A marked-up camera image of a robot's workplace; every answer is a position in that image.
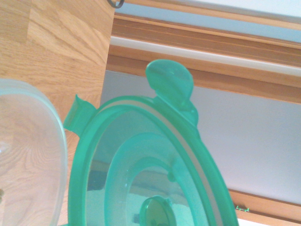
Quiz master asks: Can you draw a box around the clear plastic food bowl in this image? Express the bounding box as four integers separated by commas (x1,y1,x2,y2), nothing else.
0,78,69,226

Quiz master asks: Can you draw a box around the frosted glass door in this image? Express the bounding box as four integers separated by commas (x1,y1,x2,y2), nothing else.
100,69,301,205

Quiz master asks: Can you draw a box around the green round container lid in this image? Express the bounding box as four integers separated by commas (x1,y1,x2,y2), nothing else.
63,59,239,226

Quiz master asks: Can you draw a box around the dark kettle base cable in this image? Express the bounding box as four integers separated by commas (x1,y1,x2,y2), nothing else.
106,0,125,9

